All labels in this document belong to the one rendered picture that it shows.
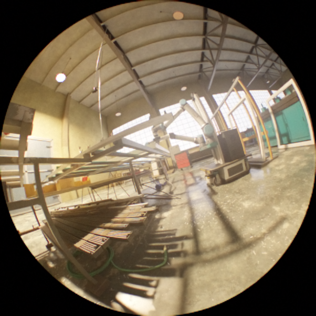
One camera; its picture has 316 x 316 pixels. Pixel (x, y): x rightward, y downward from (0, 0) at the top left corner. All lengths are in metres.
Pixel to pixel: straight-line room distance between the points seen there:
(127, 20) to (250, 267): 8.44
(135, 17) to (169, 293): 8.50
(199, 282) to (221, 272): 0.12
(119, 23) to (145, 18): 1.44
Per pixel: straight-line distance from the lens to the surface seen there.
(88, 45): 8.23
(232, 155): 1.89
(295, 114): 3.50
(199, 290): 0.65
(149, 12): 8.02
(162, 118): 0.51
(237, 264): 0.70
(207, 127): 1.54
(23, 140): 0.37
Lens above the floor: 0.62
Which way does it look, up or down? 4 degrees up
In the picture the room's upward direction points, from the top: 17 degrees counter-clockwise
